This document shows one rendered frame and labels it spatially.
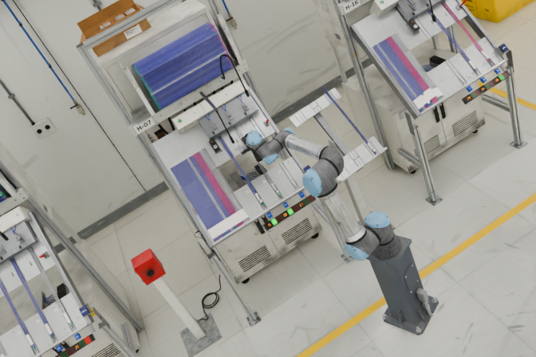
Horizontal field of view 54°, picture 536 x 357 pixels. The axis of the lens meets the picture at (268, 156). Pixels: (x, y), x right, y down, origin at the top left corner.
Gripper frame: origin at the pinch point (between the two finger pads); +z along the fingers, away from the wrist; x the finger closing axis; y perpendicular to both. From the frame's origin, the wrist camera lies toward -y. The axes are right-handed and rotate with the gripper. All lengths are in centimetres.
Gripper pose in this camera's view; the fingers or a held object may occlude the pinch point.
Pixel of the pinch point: (251, 148)
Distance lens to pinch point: 301.9
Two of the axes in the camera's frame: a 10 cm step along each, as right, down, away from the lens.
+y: -5.3, -8.5, 0.4
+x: -8.4, 5.2, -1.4
